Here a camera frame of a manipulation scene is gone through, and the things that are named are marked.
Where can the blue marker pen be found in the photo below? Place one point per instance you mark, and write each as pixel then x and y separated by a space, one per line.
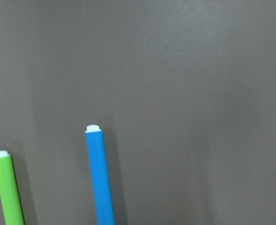
pixel 99 175

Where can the brown paper table cover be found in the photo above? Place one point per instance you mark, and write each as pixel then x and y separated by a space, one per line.
pixel 183 90

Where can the green marker pen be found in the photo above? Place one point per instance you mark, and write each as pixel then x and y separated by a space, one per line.
pixel 9 196

